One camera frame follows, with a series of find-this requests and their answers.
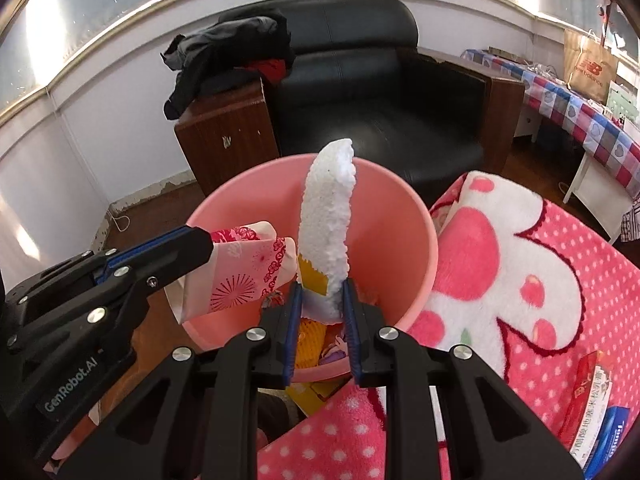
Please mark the white table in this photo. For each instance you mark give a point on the white table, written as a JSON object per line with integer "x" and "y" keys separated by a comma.
{"x": 600, "y": 195}

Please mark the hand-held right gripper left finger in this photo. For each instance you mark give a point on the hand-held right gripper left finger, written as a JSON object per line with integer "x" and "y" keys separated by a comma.
{"x": 292, "y": 331}

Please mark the wooden side table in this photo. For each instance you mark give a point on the wooden side table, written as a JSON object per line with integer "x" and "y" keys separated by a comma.
{"x": 225, "y": 135}
{"x": 500, "y": 110}

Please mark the white foam piece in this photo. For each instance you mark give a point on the white foam piece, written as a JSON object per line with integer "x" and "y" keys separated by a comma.
{"x": 325, "y": 210}

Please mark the blue box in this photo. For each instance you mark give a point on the blue box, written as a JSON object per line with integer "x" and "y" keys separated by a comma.
{"x": 612, "y": 435}

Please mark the green box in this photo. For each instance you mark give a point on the green box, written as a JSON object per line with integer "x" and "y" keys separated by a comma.
{"x": 622, "y": 102}

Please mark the red and white packet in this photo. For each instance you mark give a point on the red and white packet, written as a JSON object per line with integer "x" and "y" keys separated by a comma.
{"x": 587, "y": 390}

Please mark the brown paper bag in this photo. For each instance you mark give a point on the brown paper bag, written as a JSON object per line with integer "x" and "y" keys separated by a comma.
{"x": 590, "y": 67}

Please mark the checkered tablecloth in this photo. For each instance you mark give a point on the checkered tablecloth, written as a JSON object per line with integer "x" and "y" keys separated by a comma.
{"x": 590, "y": 115}

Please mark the black leather sofa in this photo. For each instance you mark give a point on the black leather sofa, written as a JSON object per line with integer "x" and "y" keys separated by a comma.
{"x": 375, "y": 85}

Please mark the purple packet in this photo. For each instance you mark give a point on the purple packet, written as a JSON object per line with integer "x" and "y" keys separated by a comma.
{"x": 334, "y": 352}

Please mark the pink patterned tissue pack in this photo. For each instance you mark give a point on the pink patterned tissue pack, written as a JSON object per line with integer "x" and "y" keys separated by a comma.
{"x": 240, "y": 280}

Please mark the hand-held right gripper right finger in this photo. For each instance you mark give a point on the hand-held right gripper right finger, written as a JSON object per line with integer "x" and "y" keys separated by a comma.
{"x": 350, "y": 331}

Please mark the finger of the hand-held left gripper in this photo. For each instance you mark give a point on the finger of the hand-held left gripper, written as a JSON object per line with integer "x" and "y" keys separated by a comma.
{"x": 135, "y": 255}
{"x": 170, "y": 267}

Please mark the black jacket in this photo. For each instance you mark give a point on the black jacket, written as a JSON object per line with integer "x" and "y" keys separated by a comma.
{"x": 220, "y": 50}

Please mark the pink plastic bin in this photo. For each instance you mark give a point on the pink plastic bin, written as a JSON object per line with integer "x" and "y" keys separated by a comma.
{"x": 390, "y": 240}

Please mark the pink dotted printed blanket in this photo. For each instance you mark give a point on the pink dotted printed blanket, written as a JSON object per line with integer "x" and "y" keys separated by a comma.
{"x": 575, "y": 285}

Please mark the yellow foam net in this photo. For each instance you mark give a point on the yellow foam net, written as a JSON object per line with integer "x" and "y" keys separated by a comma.
{"x": 312, "y": 345}

